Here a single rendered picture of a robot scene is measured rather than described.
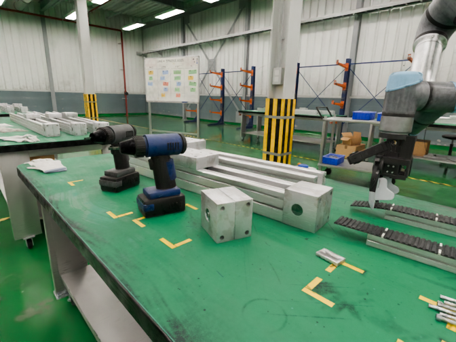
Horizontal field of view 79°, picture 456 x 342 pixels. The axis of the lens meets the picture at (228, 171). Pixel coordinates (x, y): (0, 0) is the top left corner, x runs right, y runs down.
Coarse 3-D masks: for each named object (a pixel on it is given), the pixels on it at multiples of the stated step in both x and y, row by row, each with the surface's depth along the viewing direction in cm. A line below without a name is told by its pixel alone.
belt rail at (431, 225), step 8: (392, 216) 75; (400, 216) 75; (408, 216) 73; (416, 216) 72; (408, 224) 73; (416, 224) 72; (424, 224) 71; (432, 224) 70; (440, 224) 69; (448, 224) 68; (440, 232) 69; (448, 232) 68
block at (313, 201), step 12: (288, 192) 70; (300, 192) 68; (312, 192) 68; (324, 192) 68; (288, 204) 70; (300, 204) 68; (312, 204) 66; (324, 204) 69; (288, 216) 71; (300, 216) 69; (312, 216) 67; (324, 216) 71; (300, 228) 70; (312, 228) 67
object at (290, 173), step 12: (228, 156) 115; (240, 156) 113; (240, 168) 103; (252, 168) 99; (264, 168) 96; (276, 168) 94; (288, 168) 98; (300, 168) 95; (288, 180) 91; (300, 180) 89; (312, 180) 85; (324, 180) 92
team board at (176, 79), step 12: (144, 60) 646; (156, 60) 632; (168, 60) 618; (180, 60) 605; (192, 60) 592; (156, 72) 639; (168, 72) 625; (180, 72) 611; (192, 72) 598; (156, 84) 647; (168, 84) 632; (180, 84) 617; (192, 84) 605; (156, 96) 655; (168, 96) 640; (180, 96) 625; (192, 96) 612; (168, 132) 667; (180, 132) 652
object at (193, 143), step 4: (188, 140) 124; (192, 140) 124; (196, 140) 124; (200, 140) 124; (204, 140) 126; (188, 144) 119; (192, 144) 121; (196, 144) 122; (200, 144) 124; (204, 144) 126; (192, 148) 121; (196, 148) 123; (200, 148) 125; (204, 148) 127
